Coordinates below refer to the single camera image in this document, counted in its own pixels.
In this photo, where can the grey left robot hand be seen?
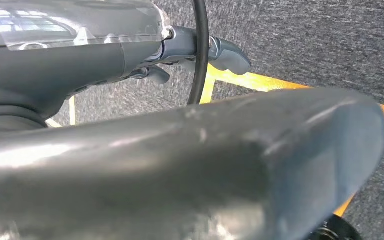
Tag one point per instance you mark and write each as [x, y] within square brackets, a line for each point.
[62, 66]

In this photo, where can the pale yellow floor tape strip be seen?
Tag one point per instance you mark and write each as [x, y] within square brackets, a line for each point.
[72, 109]

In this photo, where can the black robot foot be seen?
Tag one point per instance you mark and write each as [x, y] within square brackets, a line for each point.
[336, 230]

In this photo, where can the yellow floor tape frame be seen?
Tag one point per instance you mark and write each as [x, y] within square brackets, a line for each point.
[261, 81]

